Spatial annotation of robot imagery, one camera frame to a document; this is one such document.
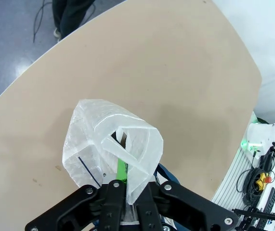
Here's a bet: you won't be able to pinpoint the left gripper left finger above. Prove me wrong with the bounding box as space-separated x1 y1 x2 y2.
25 158 129 231

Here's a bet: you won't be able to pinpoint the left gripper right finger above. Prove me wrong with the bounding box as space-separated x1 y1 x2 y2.
136 180 239 231

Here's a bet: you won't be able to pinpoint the translucent shopping bag navy straps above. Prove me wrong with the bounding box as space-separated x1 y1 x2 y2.
62 98 179 206

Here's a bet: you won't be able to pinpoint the white ribbed mounting platform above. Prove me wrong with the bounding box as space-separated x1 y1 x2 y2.
210 141 257 210

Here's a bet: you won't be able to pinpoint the yellow emergency stop button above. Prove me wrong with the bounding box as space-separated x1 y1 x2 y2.
256 171 273 191

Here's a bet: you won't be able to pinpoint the black metal rod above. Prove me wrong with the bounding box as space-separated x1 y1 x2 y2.
231 208 275 225

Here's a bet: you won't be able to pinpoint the person in striped black shirt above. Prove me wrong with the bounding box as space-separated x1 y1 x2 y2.
52 0 97 40

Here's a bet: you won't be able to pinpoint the black cable bundle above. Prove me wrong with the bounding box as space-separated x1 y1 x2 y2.
236 154 275 205

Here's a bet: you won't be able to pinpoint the black floor cable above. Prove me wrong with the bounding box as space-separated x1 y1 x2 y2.
32 0 54 44

